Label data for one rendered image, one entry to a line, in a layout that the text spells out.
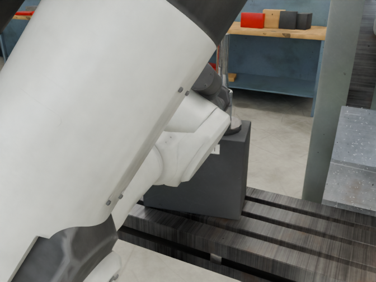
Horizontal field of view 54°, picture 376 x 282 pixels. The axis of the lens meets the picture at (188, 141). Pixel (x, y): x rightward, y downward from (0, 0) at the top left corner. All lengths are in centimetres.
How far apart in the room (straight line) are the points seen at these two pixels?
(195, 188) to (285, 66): 435
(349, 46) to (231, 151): 46
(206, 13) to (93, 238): 13
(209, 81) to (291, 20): 404
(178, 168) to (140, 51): 23
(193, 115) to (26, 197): 27
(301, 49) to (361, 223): 421
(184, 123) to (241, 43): 476
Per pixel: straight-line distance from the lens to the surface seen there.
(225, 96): 63
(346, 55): 106
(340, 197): 104
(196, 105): 43
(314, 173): 118
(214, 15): 19
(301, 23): 446
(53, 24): 18
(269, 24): 453
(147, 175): 36
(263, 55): 511
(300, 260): 75
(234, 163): 75
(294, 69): 506
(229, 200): 80
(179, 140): 38
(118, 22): 17
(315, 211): 89
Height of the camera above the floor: 145
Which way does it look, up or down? 24 degrees down
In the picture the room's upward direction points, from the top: straight up
